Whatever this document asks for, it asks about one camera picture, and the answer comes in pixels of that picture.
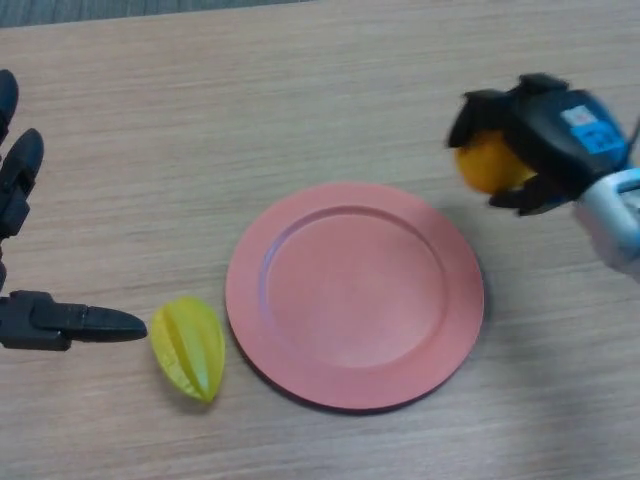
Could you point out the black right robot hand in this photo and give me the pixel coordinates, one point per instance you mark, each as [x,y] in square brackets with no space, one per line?
[550,135]

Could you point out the yellow orange pear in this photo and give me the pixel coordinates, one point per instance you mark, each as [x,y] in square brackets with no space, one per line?
[487,165]

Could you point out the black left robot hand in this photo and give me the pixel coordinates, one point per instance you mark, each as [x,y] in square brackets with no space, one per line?
[30,322]

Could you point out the pink round plate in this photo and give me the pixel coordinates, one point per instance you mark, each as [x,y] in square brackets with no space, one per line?
[355,295]

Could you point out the yellow green starfruit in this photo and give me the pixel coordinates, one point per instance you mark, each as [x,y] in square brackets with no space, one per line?
[190,350]

